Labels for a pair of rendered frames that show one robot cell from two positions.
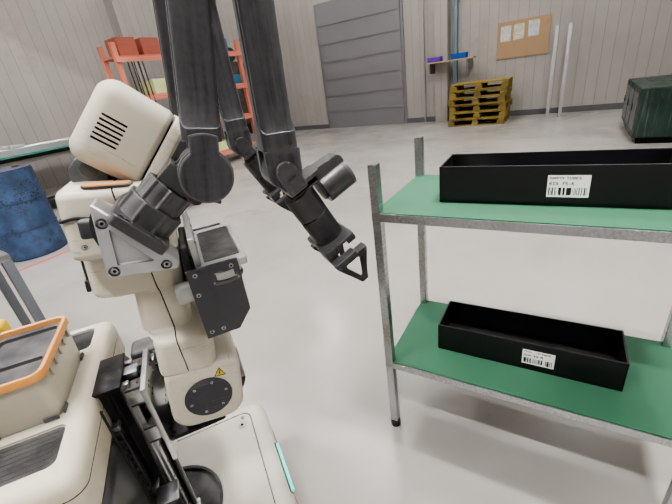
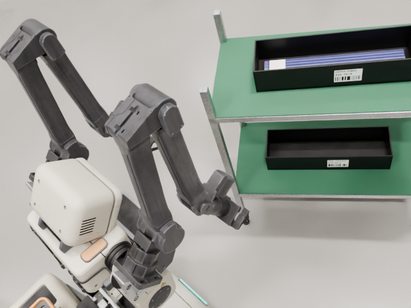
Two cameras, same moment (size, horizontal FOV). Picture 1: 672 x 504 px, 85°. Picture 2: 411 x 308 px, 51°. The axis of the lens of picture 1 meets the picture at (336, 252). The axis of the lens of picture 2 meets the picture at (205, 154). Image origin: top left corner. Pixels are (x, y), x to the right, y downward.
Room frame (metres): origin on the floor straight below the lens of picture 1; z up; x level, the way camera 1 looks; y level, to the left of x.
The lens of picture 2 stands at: (0.01, 0.10, 2.21)
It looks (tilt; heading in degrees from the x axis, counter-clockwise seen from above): 53 degrees down; 351
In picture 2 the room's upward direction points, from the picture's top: 21 degrees counter-clockwise
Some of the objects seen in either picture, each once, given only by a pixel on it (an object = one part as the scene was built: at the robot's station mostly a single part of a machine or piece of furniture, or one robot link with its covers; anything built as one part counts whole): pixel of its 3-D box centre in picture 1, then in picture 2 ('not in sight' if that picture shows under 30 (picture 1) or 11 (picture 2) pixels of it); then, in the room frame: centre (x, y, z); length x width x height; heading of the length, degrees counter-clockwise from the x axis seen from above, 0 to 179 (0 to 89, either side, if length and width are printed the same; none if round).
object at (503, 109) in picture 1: (480, 102); not in sight; (8.77, -3.75, 0.44); 1.25 x 0.86 x 0.89; 56
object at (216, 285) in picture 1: (206, 265); (130, 231); (0.77, 0.30, 0.99); 0.28 x 0.16 x 0.22; 21
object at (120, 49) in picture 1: (193, 106); not in sight; (8.16, 2.44, 1.22); 2.72 x 0.71 x 2.44; 142
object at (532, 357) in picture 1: (524, 339); (326, 148); (1.02, -0.63, 0.41); 0.57 x 0.17 x 0.11; 57
